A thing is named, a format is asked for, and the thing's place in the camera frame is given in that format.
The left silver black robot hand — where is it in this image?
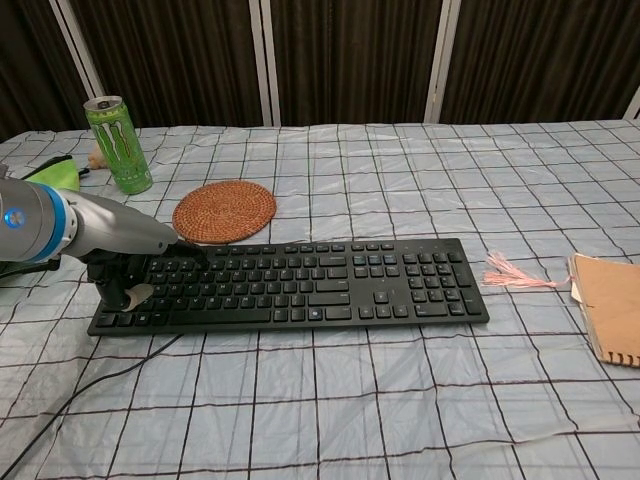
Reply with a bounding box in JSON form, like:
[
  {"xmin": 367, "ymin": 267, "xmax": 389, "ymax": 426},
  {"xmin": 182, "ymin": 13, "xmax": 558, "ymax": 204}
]
[{"xmin": 73, "ymin": 192, "xmax": 211, "ymax": 314}]

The blue checked tablecloth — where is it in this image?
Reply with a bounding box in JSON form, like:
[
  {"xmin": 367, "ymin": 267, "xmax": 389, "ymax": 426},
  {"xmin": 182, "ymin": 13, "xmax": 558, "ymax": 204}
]
[{"xmin": 0, "ymin": 118, "xmax": 640, "ymax": 480}]

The green energy drink can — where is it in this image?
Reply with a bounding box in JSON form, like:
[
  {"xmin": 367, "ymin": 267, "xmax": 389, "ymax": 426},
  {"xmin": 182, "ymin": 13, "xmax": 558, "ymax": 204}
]
[{"xmin": 82, "ymin": 95, "xmax": 154, "ymax": 197}]

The dark brown partition panel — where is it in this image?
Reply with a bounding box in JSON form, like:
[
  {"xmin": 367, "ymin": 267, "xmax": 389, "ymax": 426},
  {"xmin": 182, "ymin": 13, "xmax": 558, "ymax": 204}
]
[
  {"xmin": 268, "ymin": 0, "xmax": 445, "ymax": 127},
  {"xmin": 0, "ymin": 0, "xmax": 97, "ymax": 145},
  {"xmin": 66, "ymin": 0, "xmax": 265, "ymax": 130},
  {"xmin": 438, "ymin": 0, "xmax": 640, "ymax": 124}
]

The black computer keyboard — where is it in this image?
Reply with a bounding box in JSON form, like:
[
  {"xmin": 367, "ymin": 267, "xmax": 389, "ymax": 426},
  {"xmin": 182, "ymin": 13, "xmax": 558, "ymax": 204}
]
[{"xmin": 86, "ymin": 237, "xmax": 492, "ymax": 339}]

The pink tassel bookmark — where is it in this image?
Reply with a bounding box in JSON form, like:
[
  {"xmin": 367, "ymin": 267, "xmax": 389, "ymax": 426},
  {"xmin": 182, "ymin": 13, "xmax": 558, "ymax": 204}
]
[{"xmin": 481, "ymin": 250, "xmax": 574, "ymax": 290}]

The brown kraft spiral notebook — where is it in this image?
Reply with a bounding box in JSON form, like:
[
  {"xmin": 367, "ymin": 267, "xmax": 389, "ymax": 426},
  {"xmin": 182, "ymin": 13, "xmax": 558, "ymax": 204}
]
[{"xmin": 566, "ymin": 251, "xmax": 640, "ymax": 371}]

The thin black cable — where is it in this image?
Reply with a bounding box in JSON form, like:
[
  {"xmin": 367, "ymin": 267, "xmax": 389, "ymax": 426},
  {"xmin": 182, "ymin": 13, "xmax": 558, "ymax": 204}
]
[{"xmin": 0, "ymin": 334, "xmax": 180, "ymax": 474}]

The round woven rattan coaster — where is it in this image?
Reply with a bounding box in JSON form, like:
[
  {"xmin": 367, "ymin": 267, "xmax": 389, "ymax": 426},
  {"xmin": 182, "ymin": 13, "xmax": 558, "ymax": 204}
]
[{"xmin": 171, "ymin": 180, "xmax": 278, "ymax": 246}]

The white partition frame post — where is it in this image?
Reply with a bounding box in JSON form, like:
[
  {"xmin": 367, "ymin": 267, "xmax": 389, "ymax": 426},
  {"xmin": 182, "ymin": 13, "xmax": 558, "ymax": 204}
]
[
  {"xmin": 248, "ymin": 0, "xmax": 282, "ymax": 127},
  {"xmin": 421, "ymin": 0, "xmax": 464, "ymax": 124},
  {"xmin": 623, "ymin": 83, "xmax": 640, "ymax": 122},
  {"xmin": 48, "ymin": 0, "xmax": 109, "ymax": 103}
]

